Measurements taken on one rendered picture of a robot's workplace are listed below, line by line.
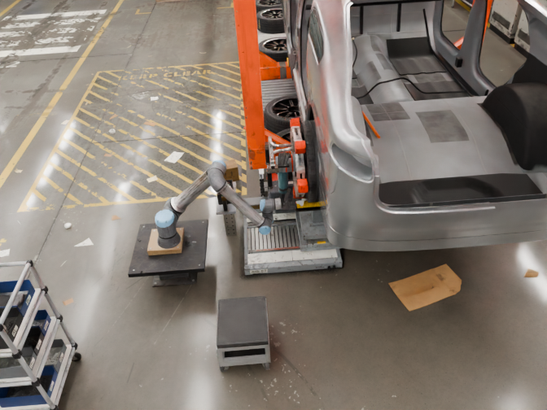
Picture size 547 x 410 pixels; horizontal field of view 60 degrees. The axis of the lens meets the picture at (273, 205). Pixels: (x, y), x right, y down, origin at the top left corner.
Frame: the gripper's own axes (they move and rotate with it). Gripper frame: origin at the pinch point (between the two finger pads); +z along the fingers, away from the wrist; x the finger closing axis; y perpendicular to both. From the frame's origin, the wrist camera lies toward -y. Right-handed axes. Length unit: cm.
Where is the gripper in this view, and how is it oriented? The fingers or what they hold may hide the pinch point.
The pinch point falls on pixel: (305, 198)
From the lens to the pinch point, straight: 377.2
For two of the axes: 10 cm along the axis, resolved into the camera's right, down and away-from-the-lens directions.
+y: 0.8, 9.9, -1.1
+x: 0.1, -1.1, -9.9
